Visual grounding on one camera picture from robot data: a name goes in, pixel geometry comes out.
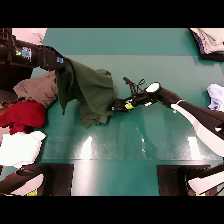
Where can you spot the beige garment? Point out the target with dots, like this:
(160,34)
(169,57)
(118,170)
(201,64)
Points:
(38,88)

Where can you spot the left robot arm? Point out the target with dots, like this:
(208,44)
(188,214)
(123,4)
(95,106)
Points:
(43,55)

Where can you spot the cream garment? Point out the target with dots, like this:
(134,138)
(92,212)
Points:
(213,38)

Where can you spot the red garment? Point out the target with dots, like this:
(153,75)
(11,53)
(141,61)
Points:
(23,115)

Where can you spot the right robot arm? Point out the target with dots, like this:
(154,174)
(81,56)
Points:
(200,115)

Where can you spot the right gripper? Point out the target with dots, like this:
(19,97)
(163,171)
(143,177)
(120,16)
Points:
(123,104)

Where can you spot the white garment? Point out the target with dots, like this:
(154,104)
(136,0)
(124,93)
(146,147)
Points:
(20,148)

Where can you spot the pale lavender garment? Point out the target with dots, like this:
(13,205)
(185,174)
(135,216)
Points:
(217,96)

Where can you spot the dark green shirt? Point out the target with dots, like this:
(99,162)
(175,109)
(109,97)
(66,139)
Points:
(91,88)

